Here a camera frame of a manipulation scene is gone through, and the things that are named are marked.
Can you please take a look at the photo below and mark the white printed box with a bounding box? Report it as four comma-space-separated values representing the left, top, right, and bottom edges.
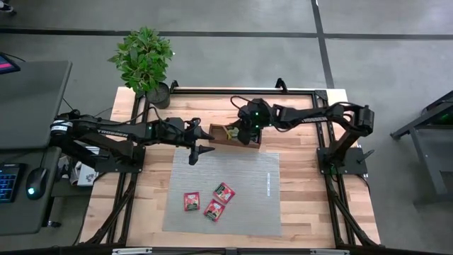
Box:
69, 161, 101, 188

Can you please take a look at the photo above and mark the black computer mouse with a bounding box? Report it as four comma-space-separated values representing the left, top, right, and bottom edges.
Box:
25, 166, 49, 201

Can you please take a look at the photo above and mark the yellow tea packet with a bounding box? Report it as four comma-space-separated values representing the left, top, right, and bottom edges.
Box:
225, 124, 242, 142

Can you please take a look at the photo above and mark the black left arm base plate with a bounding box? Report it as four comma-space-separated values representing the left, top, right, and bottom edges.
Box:
93, 144, 147, 174

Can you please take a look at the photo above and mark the black backlit keyboard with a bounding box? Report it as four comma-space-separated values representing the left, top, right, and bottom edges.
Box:
0, 162, 25, 204

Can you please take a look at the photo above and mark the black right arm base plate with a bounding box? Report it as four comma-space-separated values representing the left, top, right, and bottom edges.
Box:
316, 146, 369, 176

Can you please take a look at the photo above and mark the grey desk shelf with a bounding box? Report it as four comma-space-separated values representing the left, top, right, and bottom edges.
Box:
0, 59, 74, 150

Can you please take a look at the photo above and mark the silver metal bracket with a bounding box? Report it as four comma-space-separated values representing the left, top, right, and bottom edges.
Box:
309, 248, 351, 255
111, 247, 154, 255

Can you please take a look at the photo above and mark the wooden tea box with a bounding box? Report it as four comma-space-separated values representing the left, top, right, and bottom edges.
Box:
207, 119, 264, 150

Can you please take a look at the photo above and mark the grey desk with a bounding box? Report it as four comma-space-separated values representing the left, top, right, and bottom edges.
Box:
0, 146, 64, 237

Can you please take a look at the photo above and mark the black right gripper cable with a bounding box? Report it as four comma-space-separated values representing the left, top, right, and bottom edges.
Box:
229, 94, 251, 111

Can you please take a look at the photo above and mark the black aluminium rig frame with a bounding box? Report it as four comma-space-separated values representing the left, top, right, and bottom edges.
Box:
78, 77, 383, 251

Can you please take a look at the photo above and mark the green leafy plant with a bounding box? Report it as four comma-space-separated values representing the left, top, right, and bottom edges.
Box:
108, 26, 176, 97

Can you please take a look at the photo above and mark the grey woven placemat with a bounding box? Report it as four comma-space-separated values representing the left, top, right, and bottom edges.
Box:
161, 147, 283, 238

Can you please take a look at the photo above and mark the black plant pot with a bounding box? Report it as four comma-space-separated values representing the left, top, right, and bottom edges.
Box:
144, 81, 172, 110

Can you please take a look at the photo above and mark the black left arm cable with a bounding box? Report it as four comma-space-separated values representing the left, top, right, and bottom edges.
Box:
130, 105, 167, 125

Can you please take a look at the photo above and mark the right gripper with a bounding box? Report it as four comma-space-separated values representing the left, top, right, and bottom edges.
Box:
236, 98, 276, 145

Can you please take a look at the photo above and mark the red tea packet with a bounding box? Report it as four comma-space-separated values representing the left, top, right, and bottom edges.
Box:
183, 191, 201, 213
212, 181, 236, 205
202, 198, 227, 223

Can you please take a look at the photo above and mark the person's white shoe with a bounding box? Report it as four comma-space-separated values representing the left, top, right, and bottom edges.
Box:
0, 1, 17, 15

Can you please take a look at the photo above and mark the black lever handle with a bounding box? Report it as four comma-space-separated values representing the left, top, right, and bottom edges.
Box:
356, 148, 376, 164

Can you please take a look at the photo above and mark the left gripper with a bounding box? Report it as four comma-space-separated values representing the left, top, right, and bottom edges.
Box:
165, 116, 217, 166

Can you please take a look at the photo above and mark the tablet with pink screen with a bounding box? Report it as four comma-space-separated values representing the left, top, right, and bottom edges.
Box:
0, 52, 21, 76

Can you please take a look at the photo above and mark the black floor cable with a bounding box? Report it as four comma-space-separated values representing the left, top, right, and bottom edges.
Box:
62, 97, 115, 120

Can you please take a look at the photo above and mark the black metal stand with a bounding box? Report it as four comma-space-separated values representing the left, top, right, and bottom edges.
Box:
390, 90, 453, 210

